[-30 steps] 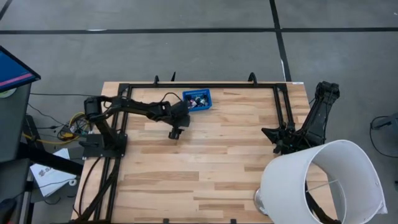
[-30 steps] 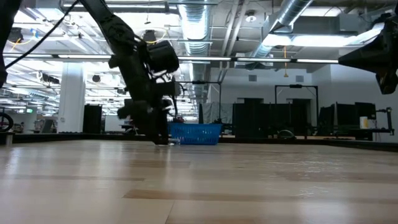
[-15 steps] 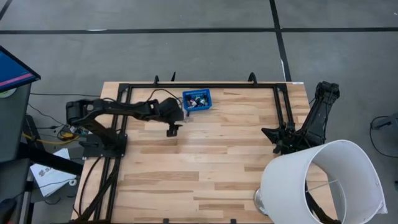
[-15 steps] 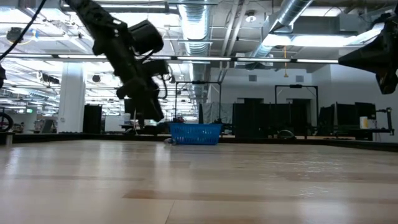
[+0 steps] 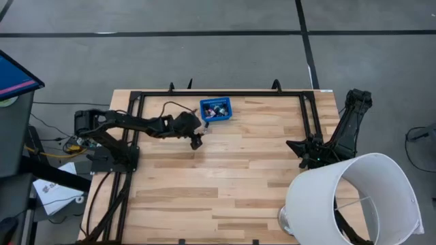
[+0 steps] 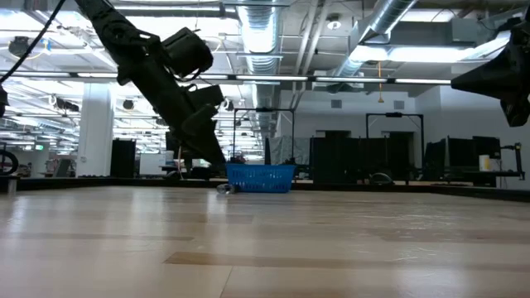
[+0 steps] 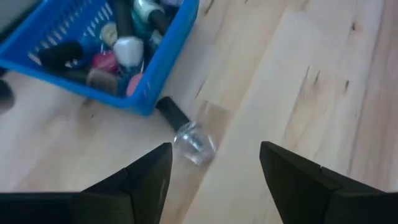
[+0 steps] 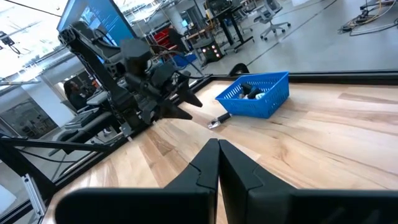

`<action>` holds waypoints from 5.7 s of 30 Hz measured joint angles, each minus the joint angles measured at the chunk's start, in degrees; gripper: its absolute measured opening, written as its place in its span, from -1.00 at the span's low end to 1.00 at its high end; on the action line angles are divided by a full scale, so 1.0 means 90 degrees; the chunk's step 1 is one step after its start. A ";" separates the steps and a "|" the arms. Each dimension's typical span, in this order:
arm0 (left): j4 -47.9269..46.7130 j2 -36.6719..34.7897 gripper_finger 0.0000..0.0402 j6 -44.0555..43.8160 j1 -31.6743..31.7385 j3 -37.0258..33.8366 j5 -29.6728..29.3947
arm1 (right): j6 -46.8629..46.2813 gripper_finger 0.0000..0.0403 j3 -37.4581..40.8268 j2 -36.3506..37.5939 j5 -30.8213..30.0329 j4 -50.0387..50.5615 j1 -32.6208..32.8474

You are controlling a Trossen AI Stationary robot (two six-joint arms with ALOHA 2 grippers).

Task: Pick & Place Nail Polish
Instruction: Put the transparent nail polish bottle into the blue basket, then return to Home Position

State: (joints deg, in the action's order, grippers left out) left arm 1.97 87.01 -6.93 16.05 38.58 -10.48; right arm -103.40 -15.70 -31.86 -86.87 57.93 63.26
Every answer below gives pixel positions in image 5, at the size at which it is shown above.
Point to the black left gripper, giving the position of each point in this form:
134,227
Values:
185,124

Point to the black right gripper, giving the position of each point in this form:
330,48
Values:
311,149

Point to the grey nail polish bottle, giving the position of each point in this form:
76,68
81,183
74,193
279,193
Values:
206,128

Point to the pink nail polish bottle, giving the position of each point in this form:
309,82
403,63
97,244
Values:
210,115

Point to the white nail polish bottle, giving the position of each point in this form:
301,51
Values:
217,109

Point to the mint green nail polish bottle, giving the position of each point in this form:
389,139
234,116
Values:
223,111

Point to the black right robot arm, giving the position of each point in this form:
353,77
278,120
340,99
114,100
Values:
351,126

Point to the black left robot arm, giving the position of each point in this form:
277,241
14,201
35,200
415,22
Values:
136,122

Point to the blue plastic basket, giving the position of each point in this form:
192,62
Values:
218,119

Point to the white lamp shade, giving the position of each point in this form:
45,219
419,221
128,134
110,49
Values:
313,204

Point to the silver lamp base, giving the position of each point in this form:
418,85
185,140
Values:
282,221

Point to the black support beam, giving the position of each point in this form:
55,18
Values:
54,173

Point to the white paper box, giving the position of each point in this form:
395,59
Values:
54,194

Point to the grey cabinet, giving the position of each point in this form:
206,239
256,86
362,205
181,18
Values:
13,136

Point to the blue screen monitor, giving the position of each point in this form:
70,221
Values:
13,78

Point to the black metal table frame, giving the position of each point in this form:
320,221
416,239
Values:
221,93

